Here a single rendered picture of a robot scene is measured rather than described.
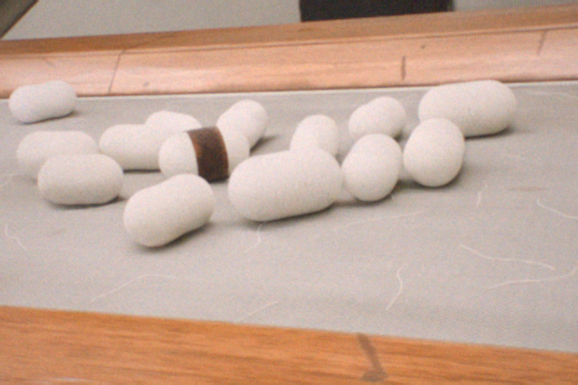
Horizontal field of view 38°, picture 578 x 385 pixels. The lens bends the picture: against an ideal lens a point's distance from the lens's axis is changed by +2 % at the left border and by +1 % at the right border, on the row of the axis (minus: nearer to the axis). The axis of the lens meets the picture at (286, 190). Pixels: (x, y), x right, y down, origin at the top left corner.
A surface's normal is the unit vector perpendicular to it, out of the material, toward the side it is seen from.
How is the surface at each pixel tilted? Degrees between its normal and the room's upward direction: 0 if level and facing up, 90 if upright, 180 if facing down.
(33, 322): 0
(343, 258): 0
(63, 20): 91
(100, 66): 45
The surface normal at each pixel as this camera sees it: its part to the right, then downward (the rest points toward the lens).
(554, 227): -0.11, -0.94
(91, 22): -0.38, 0.34
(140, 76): -0.33, -0.44
